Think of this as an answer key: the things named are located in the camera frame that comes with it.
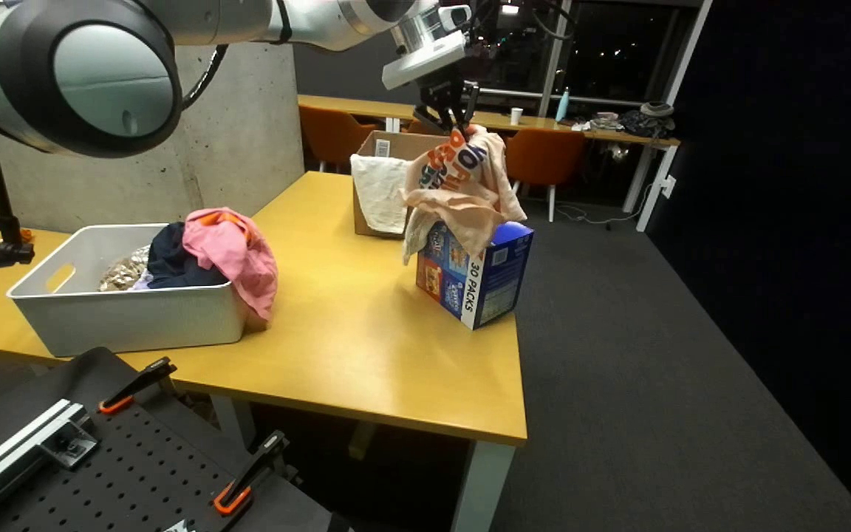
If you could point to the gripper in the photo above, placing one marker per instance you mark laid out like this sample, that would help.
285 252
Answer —
442 87

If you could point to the peach printed cloth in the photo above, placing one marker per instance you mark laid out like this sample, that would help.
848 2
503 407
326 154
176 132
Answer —
462 188

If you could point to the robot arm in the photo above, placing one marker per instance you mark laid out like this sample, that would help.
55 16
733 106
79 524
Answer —
100 81

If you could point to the cardboard box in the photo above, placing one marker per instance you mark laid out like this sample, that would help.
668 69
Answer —
396 146

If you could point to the white cloth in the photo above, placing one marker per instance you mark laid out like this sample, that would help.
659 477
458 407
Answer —
381 192

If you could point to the blue snack box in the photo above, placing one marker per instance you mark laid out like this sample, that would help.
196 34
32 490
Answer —
488 277

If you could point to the pink cloth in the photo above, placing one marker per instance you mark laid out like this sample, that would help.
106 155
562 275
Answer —
237 251

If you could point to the navy cloth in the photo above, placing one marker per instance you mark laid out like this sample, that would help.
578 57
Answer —
174 262

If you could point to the speckled brown plush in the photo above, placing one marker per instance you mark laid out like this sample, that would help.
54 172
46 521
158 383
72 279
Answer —
124 272

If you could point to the white cup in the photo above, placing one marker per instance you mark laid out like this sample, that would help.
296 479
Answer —
516 116

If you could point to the orange chair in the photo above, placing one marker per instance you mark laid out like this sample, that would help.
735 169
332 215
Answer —
544 159
333 133

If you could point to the teal bottle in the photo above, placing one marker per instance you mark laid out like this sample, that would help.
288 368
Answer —
562 105

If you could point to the long wooden table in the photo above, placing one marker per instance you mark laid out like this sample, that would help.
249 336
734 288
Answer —
603 136

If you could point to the window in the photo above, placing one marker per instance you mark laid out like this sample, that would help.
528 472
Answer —
617 52

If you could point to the pile of dark clothing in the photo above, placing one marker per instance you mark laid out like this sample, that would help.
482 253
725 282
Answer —
647 122

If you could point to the white plastic bin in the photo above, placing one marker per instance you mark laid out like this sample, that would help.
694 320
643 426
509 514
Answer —
130 318

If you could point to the black clamp with orange tip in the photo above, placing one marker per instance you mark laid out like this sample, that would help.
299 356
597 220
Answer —
248 473
134 386

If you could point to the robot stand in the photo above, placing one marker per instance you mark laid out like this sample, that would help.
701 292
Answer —
137 473

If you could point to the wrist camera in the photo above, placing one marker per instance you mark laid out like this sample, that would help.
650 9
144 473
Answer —
418 66

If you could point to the aluminium rail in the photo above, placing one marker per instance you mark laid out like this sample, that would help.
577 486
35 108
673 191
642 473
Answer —
19 451

